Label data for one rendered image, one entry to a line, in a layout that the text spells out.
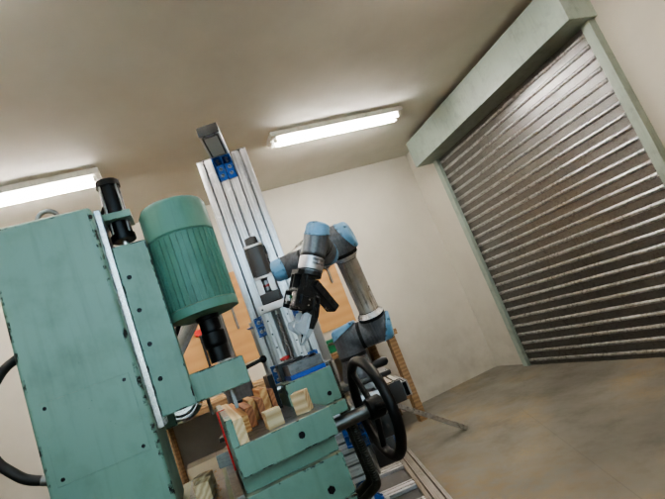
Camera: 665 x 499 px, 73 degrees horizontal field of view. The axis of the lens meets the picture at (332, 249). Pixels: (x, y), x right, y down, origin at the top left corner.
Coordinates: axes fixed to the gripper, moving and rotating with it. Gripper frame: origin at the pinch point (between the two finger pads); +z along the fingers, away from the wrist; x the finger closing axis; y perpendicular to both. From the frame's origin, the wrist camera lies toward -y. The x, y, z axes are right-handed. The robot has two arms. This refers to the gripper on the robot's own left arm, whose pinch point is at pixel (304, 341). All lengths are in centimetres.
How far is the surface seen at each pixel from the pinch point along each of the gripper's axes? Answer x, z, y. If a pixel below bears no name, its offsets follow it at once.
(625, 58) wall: 3, -219, -207
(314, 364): 8.2, 6.1, 0.8
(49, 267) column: -6, -5, 65
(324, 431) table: 31.0, 19.3, 11.0
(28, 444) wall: -352, 100, 26
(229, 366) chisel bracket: 3.0, 10.0, 22.4
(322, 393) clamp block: 10.7, 13.0, -1.4
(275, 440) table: 27.7, 22.2, 20.1
